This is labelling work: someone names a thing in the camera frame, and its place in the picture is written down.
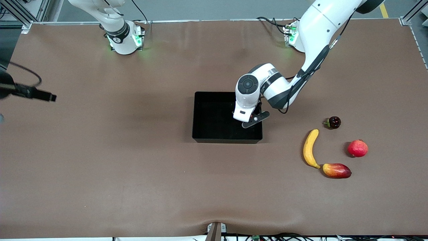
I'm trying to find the yellow banana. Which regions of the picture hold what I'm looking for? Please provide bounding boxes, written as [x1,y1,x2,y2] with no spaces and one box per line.
[303,129,321,169]

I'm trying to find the black rectangular box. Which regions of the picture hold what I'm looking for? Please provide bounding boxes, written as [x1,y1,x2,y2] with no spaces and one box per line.
[192,91,264,145]

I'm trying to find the red apple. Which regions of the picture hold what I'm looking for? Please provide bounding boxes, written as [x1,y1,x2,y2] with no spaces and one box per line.
[347,139,369,158]

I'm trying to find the dark purple mangosteen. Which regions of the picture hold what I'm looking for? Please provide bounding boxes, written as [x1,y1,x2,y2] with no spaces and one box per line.
[323,116,342,130]

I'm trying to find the red yellow mango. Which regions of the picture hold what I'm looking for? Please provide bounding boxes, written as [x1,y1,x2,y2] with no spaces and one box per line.
[322,163,352,179]

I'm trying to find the brown table mat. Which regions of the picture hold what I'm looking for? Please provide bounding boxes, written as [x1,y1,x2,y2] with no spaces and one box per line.
[0,19,428,239]

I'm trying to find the black cables at arm base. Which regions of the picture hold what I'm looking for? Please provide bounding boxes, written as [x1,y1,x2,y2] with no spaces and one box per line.
[256,16,301,36]

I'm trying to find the metal table edge bracket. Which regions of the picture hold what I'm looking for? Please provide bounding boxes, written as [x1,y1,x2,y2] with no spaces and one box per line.
[205,222,228,241]

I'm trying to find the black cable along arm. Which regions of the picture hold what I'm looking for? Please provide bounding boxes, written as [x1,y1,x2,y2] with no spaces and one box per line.
[278,13,355,114]

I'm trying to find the black cable bundle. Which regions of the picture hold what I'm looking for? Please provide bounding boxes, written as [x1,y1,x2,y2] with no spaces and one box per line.
[224,232,428,241]

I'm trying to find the aluminium frame post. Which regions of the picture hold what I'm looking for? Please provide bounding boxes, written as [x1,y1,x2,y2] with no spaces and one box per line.
[400,0,428,26]
[0,0,51,34]

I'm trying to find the thin black looped cable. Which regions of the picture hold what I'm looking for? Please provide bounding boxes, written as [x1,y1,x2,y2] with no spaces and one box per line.
[8,62,42,87]

